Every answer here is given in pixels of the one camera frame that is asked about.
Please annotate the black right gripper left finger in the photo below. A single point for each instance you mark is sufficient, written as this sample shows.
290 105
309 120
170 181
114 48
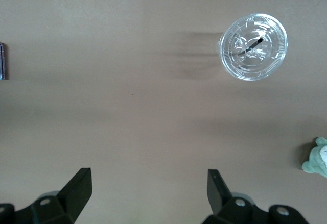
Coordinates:
58 208

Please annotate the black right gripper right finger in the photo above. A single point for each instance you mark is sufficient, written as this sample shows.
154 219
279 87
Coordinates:
230 208

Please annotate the grey totoro plush toy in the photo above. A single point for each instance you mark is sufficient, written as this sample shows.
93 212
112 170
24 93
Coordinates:
316 162

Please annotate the clear plastic cup with lid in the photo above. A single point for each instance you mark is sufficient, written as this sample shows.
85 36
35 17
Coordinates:
270 63

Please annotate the black straw in cup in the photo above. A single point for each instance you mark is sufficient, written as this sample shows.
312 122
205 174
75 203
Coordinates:
251 46

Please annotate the brown table cover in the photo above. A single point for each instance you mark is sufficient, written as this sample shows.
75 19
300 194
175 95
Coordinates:
127 55

